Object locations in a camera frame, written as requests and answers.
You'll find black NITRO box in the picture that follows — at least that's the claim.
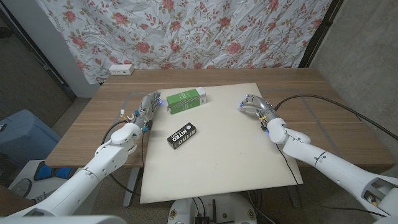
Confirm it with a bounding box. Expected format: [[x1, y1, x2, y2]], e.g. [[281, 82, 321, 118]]
[[167, 122, 197, 150]]

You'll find floral backdrop cloth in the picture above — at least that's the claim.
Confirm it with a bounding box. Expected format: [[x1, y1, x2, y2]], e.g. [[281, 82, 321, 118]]
[[34, 0, 333, 85]]

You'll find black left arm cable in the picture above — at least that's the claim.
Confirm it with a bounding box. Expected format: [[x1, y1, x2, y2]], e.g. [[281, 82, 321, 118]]
[[101, 120, 139, 197]]

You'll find white and blue bag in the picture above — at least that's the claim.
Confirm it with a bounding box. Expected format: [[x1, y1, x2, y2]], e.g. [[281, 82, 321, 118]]
[[9, 160, 74, 200]]

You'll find blue plastic bin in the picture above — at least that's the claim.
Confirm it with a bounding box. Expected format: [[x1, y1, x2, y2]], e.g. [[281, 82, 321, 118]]
[[0, 108, 62, 167]]

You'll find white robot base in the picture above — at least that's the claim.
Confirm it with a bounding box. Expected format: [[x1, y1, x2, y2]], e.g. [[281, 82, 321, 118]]
[[167, 192, 258, 224]]

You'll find grey table leg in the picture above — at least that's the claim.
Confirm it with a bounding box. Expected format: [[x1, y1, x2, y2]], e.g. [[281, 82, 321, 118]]
[[285, 183, 302, 208], [123, 167, 141, 208]]

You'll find black backdrop stand pole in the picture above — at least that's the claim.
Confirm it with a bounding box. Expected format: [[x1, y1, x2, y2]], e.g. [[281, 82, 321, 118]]
[[0, 0, 78, 101], [298, 0, 345, 68]]

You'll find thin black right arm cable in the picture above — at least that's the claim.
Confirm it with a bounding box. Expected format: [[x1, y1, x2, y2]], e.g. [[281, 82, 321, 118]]
[[275, 143, 379, 215]]

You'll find white power strip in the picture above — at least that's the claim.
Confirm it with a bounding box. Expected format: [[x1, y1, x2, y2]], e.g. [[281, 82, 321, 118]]
[[108, 63, 135, 76]]

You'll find brown wooden furniture piece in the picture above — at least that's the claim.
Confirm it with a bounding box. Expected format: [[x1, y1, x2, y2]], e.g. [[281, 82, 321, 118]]
[[0, 185, 35, 217]]

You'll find green and white carton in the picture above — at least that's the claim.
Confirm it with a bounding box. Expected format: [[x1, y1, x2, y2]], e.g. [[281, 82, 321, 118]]
[[166, 86, 207, 115]]

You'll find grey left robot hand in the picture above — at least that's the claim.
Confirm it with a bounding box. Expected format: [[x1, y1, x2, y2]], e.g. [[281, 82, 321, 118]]
[[133, 91, 162, 129]]

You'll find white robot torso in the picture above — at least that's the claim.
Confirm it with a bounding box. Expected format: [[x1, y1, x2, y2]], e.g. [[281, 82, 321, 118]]
[[0, 214, 127, 224]]

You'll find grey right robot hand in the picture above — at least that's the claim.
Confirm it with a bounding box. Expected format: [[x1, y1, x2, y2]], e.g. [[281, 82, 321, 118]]
[[238, 94, 280, 126]]

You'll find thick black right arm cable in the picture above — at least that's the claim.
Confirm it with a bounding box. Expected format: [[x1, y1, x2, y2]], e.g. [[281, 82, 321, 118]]
[[274, 94, 398, 141]]

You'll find beige rectangular mat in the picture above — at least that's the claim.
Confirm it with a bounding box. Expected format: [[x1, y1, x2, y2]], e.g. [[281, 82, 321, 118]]
[[139, 82, 304, 205]]

